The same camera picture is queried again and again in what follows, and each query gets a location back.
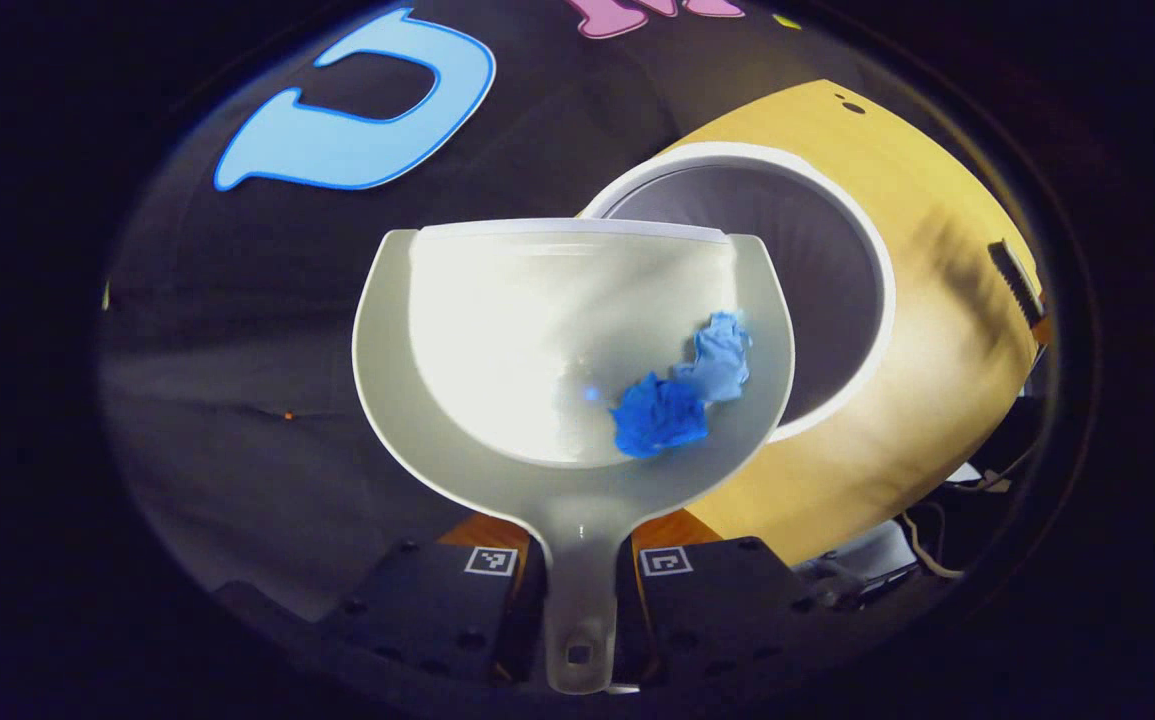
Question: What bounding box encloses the grey ribbed garbage bin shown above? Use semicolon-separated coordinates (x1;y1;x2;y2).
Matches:
577;142;898;444

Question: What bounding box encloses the dark blue paper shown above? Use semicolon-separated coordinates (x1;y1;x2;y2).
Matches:
610;372;711;460

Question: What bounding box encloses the white plastic dustpan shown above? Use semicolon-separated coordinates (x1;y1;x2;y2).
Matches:
352;218;796;696

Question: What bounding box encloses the grey object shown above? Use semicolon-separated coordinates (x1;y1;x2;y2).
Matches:
795;520;923;606

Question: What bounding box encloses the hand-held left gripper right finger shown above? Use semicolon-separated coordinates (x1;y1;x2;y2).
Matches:
617;508;843;691

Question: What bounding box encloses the light blue paper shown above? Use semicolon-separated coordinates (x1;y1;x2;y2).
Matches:
674;311;754;404

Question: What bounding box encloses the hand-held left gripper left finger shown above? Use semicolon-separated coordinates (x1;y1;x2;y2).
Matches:
322;515;548;691

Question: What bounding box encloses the white cable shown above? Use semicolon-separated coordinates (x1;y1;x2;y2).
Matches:
900;510;968;581

